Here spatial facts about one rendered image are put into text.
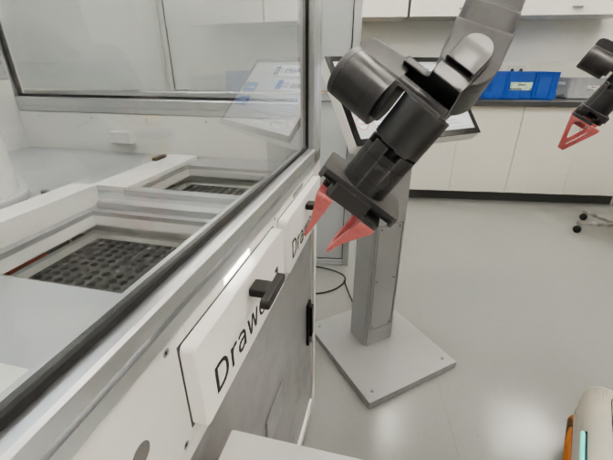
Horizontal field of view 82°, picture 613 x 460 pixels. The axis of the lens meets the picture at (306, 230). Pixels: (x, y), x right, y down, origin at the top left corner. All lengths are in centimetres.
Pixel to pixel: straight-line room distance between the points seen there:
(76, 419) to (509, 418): 150
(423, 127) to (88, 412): 36
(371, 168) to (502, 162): 332
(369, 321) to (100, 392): 137
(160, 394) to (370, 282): 119
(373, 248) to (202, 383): 108
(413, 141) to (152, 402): 34
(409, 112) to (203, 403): 36
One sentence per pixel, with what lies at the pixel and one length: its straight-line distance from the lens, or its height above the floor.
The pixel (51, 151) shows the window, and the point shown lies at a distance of 27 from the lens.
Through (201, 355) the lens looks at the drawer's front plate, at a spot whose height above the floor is 91.
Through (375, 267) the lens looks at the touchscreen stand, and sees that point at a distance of 145.
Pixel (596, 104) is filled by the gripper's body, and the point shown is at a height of 109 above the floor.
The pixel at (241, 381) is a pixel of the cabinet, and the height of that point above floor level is 72.
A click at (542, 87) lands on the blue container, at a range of 382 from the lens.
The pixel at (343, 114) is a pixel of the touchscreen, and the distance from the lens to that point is 111.
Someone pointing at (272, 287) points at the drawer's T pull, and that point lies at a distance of 47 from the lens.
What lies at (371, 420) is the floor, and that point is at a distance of 149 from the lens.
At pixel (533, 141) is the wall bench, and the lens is 374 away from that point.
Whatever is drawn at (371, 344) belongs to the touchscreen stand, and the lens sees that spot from 169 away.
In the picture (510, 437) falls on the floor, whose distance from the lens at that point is 160.
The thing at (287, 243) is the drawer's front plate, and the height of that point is 89.
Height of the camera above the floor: 117
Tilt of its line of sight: 25 degrees down
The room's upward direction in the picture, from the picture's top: straight up
